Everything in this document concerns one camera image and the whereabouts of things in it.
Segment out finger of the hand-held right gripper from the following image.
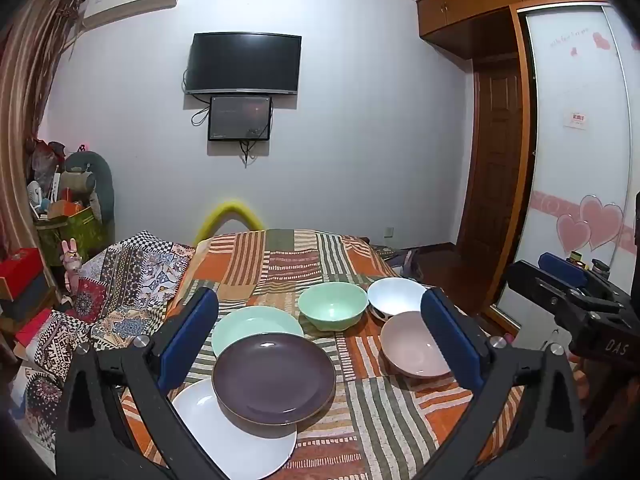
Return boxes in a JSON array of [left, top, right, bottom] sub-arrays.
[[538, 252, 621, 302], [504, 260, 622, 347]]

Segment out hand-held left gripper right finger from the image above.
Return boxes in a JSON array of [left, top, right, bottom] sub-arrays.
[[420, 287, 586, 480]]

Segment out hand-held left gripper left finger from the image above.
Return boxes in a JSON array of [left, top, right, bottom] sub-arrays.
[[54, 286, 236, 480]]

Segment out pink bowl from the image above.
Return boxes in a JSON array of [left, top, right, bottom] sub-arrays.
[[379, 311, 453, 380]]

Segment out pale green plate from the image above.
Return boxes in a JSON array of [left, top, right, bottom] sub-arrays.
[[211, 305, 305, 361]]

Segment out white spotted bowl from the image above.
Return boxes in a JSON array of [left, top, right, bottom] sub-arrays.
[[367, 276, 441, 322]]

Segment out purple plate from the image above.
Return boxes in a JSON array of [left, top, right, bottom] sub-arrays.
[[212, 332, 337, 426]]

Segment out white plate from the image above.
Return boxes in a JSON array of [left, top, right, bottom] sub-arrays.
[[171, 377, 298, 480]]

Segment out pale green bowl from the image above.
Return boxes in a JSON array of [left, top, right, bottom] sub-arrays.
[[298, 282, 368, 332]]

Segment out white plastic cabinet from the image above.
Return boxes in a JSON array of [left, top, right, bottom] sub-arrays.
[[495, 285, 576, 346]]

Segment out patterned patchwork blanket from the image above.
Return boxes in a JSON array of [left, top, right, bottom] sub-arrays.
[[10, 230, 196, 461]]

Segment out purple bag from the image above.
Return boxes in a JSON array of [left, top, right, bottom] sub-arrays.
[[400, 250, 423, 281]]

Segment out white heart-print wardrobe door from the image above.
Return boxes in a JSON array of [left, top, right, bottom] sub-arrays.
[[517, 2, 640, 321]]

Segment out brown wooden door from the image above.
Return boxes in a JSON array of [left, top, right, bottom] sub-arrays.
[[457, 57, 526, 256]]

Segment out yellow foam tube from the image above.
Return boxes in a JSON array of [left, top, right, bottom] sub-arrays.
[[192, 200, 266, 246]]

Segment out striped patchwork tablecloth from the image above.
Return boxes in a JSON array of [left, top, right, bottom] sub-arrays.
[[120, 229, 526, 480]]

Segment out pink rabbit toy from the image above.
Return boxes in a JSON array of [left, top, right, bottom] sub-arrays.
[[60, 237, 83, 291]]

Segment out green cardboard box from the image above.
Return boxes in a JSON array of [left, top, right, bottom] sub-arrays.
[[35, 205, 108, 266]]

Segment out dark blue box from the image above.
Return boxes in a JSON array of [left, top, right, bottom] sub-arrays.
[[0, 272, 58, 321]]

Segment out red box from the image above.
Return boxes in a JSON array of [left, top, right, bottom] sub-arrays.
[[0, 247, 45, 301]]

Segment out red plastic bag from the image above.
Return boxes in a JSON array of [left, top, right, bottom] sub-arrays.
[[27, 137, 66, 186]]

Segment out wooden overhead cabinet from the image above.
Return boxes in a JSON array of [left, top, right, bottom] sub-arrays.
[[416, 0, 621, 58]]

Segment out striped brown curtain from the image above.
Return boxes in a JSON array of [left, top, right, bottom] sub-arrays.
[[0, 0, 86, 261]]

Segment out white air conditioner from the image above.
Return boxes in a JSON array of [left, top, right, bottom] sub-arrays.
[[80, 0, 186, 31]]

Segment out small black wall monitor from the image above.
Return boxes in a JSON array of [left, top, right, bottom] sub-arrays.
[[208, 95, 273, 142]]

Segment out black wall television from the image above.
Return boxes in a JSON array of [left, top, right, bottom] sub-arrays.
[[184, 32, 302, 96]]

